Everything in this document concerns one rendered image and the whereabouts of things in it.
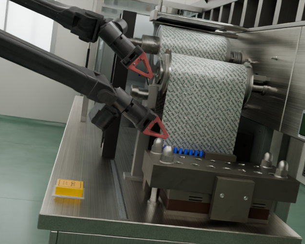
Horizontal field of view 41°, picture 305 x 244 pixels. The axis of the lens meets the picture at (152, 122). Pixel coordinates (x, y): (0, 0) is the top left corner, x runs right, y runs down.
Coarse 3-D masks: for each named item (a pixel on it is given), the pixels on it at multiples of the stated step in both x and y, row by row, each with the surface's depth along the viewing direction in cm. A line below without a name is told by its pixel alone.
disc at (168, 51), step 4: (168, 48) 123; (168, 52) 122; (168, 56) 121; (168, 60) 120; (168, 64) 119; (168, 68) 119; (168, 72) 118; (168, 76) 118; (168, 80) 118; (164, 88) 121; (160, 92) 126; (164, 92) 121; (160, 96) 125
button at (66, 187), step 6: (60, 180) 111; (66, 180) 112; (72, 180) 113; (60, 186) 107; (66, 186) 107; (72, 186) 108; (78, 186) 109; (60, 192) 107; (66, 192) 107; (72, 192) 107; (78, 192) 107
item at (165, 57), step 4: (164, 56) 124; (164, 60) 125; (164, 72) 121; (248, 72) 125; (164, 76) 120; (248, 76) 124; (164, 80) 120; (248, 80) 124; (164, 84) 121; (248, 84) 124; (160, 88) 123; (244, 96) 125
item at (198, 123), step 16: (176, 96) 120; (192, 96) 121; (176, 112) 121; (192, 112) 122; (208, 112) 123; (224, 112) 123; (240, 112) 124; (160, 128) 122; (176, 128) 122; (192, 128) 123; (208, 128) 123; (224, 128) 124; (176, 144) 123; (192, 144) 124; (208, 144) 124; (224, 144) 125
